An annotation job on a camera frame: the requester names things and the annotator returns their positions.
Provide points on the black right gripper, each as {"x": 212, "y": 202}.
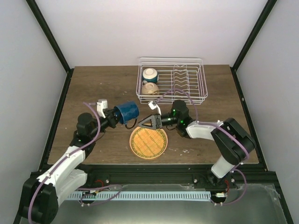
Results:
{"x": 155, "y": 121}

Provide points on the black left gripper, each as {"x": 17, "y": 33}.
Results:
{"x": 113, "y": 120}

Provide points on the dark blue mug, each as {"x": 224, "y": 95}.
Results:
{"x": 126, "y": 112}

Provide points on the round bamboo steamer tray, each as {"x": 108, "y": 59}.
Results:
{"x": 148, "y": 144}

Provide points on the small white bowl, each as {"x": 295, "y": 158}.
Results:
{"x": 150, "y": 89}

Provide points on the white wire dish rack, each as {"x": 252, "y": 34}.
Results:
{"x": 185, "y": 78}

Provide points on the white bowl teal outside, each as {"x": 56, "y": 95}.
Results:
{"x": 149, "y": 75}

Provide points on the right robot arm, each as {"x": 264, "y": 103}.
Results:
{"x": 233, "y": 142}

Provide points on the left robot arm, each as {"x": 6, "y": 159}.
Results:
{"x": 42, "y": 196}

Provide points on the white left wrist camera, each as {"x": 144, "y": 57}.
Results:
{"x": 101, "y": 106}

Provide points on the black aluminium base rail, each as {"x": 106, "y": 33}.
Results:
{"x": 198, "y": 175}

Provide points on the light blue slotted cable duct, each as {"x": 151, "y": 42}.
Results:
{"x": 144, "y": 196}

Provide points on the left black frame post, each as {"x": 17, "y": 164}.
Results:
{"x": 48, "y": 33}

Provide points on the black frame post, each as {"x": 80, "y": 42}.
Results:
{"x": 254, "y": 32}
{"x": 48, "y": 33}

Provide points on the right black frame post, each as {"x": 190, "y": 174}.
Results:
{"x": 254, "y": 32}

